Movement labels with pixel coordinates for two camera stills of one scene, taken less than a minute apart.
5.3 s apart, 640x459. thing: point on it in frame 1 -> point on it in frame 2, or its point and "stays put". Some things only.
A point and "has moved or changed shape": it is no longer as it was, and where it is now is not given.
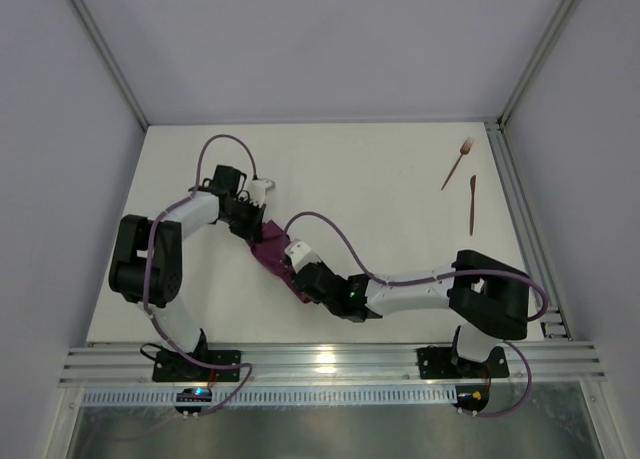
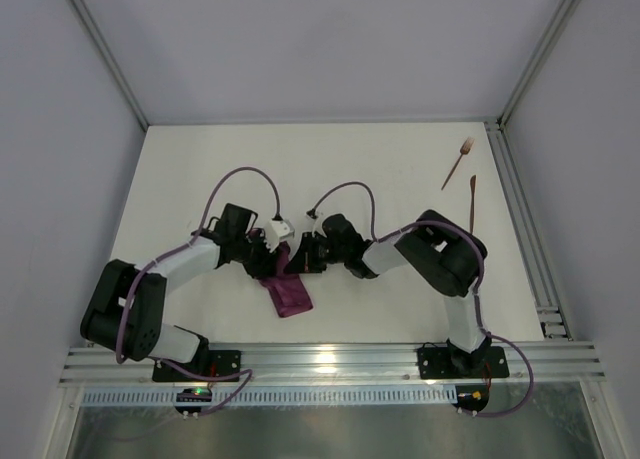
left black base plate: [176, 367] stays put
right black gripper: [304, 277] -> [314, 252]
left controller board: [197, 394] stays put
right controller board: [471, 397] stays put
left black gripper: [250, 224] -> [261, 263]
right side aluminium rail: [554, 323] stays put
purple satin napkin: [269, 252] has moved or changed shape
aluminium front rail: [334, 365] stays put
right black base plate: [438, 362] stays put
